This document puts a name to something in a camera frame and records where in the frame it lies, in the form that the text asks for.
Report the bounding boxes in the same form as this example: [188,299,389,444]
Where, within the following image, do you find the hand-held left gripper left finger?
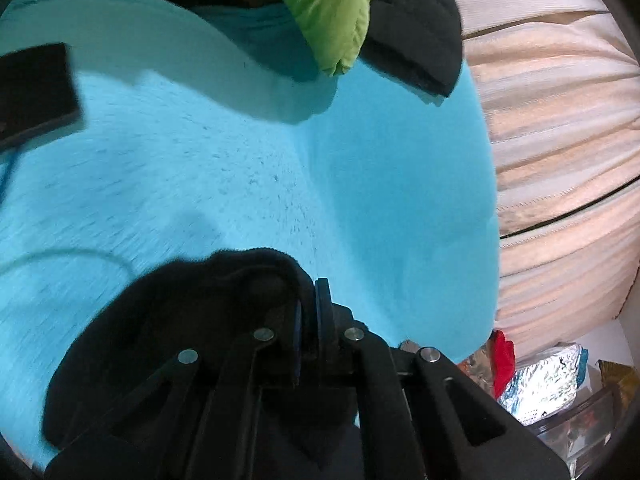
[44,298,303,480]

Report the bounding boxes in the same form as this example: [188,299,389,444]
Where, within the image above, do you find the lime green puffer jacket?
[250,0,387,77]

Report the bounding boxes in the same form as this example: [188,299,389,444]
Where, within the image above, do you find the thin dark cable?
[0,150,134,286]

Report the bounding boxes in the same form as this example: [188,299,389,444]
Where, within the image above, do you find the black flat device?
[0,42,84,154]

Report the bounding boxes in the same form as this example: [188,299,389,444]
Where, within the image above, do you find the red cloth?
[492,330,516,401]

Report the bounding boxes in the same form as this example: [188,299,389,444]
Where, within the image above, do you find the floral patterned cloth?
[459,346,497,392]

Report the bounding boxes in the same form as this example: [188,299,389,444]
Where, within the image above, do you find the silver foil bag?
[497,342,584,426]

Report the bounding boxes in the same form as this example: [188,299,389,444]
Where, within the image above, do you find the black pants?
[42,247,362,480]

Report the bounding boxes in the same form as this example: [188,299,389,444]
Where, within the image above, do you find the turquoise fleece blanket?
[0,0,502,467]

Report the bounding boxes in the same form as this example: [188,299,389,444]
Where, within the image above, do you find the black quilted jacket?
[357,0,464,99]

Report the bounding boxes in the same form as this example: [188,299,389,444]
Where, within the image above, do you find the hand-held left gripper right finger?
[314,278,572,480]

